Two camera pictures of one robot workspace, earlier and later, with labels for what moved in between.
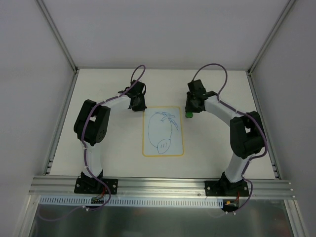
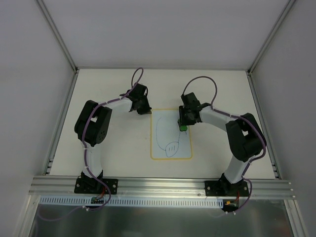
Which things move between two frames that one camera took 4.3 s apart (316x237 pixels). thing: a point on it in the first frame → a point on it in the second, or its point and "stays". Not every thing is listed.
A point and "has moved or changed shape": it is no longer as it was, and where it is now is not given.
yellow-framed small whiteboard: [162, 131] has moved or changed shape
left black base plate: [82, 186] stays
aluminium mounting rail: [42, 186] stays
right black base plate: [221, 188] stays
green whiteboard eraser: [189, 114] has moved or changed shape
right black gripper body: [193, 105] → [186, 118]
